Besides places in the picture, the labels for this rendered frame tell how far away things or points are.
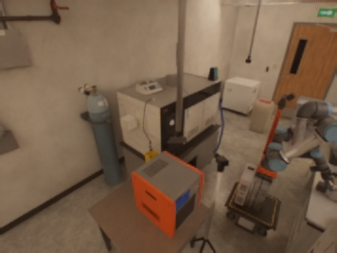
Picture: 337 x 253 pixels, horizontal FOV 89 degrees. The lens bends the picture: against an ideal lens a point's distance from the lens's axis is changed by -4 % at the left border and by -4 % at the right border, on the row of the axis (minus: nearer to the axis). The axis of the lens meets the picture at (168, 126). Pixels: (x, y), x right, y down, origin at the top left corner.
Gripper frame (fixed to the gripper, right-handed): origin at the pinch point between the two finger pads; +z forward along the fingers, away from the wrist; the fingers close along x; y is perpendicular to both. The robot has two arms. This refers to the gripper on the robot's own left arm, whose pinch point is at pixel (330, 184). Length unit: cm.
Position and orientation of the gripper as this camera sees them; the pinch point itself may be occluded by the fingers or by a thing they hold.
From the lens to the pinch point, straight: 198.4
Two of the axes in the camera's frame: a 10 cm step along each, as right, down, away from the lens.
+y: 5.7, -3.0, -7.7
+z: 4.8, 8.8, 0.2
